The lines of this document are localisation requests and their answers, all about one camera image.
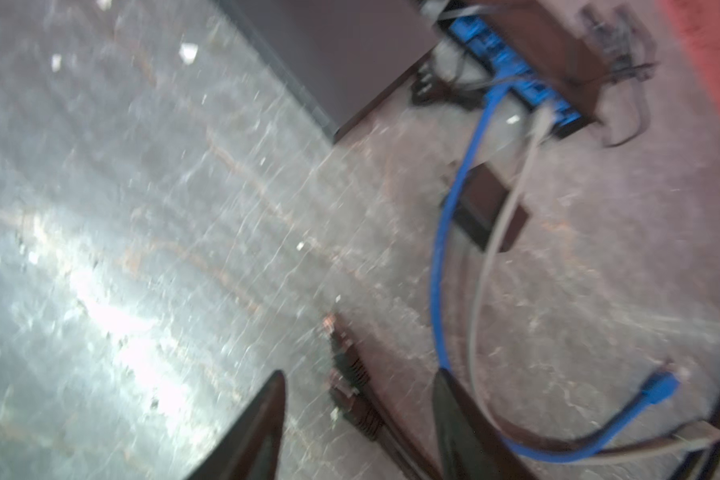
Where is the black network switch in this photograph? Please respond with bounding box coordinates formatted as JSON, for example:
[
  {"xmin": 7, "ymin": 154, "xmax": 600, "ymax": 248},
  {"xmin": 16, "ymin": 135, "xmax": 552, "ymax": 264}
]
[
  {"xmin": 217, "ymin": 0, "xmax": 440, "ymax": 143},
  {"xmin": 436, "ymin": 1, "xmax": 609, "ymax": 138}
]

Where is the black ethernet cable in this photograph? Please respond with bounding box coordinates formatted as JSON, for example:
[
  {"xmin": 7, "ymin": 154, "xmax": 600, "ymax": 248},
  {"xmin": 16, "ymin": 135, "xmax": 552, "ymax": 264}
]
[
  {"xmin": 326, "ymin": 368, "xmax": 433, "ymax": 480},
  {"xmin": 322, "ymin": 311, "xmax": 445, "ymax": 480}
]

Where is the black power adapter with cable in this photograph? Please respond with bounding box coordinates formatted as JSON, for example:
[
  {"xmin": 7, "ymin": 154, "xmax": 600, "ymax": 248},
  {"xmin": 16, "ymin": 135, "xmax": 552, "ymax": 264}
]
[{"xmin": 578, "ymin": 2, "xmax": 661, "ymax": 148}]

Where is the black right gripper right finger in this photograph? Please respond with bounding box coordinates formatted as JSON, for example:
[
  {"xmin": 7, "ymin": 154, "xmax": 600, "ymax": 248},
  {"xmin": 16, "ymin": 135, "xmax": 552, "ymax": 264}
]
[{"xmin": 432, "ymin": 368, "xmax": 536, "ymax": 480}]

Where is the blue ethernet cable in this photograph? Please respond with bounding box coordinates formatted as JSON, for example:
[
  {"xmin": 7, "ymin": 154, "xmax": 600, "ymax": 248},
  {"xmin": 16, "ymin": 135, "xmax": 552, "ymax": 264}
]
[{"xmin": 428, "ymin": 77, "xmax": 682, "ymax": 464}]

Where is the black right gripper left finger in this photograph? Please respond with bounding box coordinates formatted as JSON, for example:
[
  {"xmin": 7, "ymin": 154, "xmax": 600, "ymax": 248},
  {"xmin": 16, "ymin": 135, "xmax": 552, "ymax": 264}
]
[{"xmin": 187, "ymin": 370, "xmax": 287, "ymax": 480}]

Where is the grey ethernet cable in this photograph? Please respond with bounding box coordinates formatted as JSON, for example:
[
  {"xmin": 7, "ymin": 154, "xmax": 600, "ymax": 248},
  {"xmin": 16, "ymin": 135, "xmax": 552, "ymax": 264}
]
[{"xmin": 466, "ymin": 104, "xmax": 720, "ymax": 469}]

